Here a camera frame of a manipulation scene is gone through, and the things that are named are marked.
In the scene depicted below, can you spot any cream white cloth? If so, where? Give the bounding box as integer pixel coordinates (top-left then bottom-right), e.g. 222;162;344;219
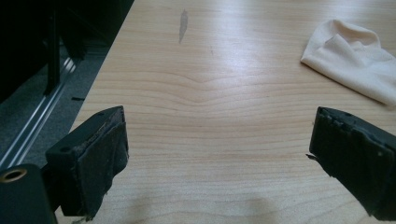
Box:
300;19;396;107

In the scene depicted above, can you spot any aluminium floor rail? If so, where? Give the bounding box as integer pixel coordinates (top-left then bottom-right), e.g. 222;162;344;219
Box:
0;56;78;171

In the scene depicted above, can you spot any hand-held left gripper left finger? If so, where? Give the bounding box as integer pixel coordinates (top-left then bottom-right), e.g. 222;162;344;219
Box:
45;105;130;221

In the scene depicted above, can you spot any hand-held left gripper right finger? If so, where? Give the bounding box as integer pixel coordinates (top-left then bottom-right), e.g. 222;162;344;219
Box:
305;105;396;222

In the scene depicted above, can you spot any dark metal stand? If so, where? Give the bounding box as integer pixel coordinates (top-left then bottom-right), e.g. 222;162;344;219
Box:
42;8;89;96

